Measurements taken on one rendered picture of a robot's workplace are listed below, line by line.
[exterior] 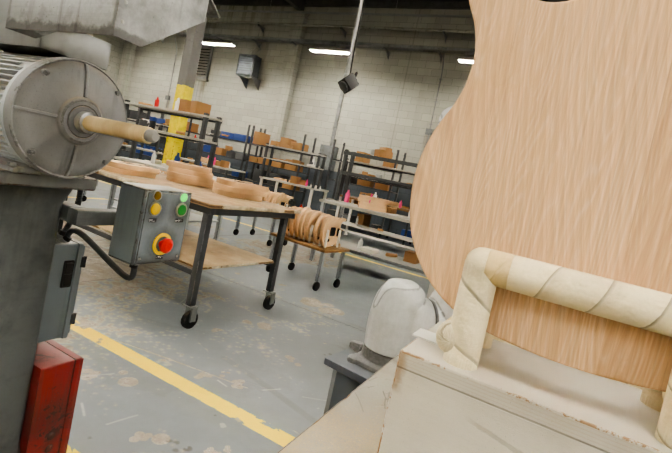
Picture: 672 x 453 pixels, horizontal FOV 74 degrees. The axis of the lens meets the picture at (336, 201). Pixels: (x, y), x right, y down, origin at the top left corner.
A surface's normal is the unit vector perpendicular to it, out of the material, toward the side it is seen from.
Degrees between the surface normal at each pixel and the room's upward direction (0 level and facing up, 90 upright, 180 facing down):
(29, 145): 106
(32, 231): 90
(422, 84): 90
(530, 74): 90
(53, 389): 90
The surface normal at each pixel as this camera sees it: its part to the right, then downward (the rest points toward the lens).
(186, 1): 0.87, 0.21
